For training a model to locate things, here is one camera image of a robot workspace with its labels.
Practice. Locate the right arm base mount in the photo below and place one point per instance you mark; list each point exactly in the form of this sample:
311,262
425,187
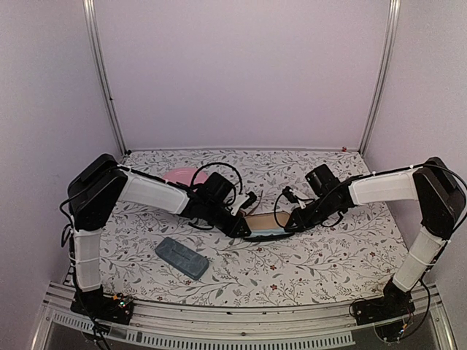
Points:
393,304

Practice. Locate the grey case green lining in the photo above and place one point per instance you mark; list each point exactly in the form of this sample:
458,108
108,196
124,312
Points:
185,260

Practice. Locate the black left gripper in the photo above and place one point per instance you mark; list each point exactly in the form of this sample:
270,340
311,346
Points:
233,230

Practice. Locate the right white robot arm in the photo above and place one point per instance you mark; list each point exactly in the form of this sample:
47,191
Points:
437,191

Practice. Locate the pink plate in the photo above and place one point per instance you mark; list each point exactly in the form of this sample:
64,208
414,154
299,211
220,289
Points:
182,175

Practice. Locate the black glasses case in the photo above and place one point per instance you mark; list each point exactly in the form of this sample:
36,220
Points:
265,222

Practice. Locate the right aluminium frame post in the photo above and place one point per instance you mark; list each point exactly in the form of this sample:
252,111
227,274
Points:
384,67

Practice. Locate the left aluminium frame post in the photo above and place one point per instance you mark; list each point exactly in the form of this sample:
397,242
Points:
97,52

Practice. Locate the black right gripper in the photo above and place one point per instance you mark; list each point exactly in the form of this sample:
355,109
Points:
303,224

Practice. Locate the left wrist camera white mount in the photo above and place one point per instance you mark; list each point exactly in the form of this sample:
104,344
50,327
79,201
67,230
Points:
242,201

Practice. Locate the front aluminium rail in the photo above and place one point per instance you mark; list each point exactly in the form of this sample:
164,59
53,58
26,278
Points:
170,326

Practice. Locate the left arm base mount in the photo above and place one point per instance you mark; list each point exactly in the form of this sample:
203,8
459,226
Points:
117,308

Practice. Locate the aluminium frame post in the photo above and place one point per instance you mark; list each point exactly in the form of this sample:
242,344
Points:
97,52
384,67

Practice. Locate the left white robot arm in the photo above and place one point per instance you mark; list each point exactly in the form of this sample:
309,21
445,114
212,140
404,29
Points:
92,196

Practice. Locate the brown sunglasses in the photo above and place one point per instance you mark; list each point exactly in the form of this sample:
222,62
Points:
258,202

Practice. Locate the light blue cloth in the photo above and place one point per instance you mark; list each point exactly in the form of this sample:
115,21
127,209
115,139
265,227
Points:
269,232

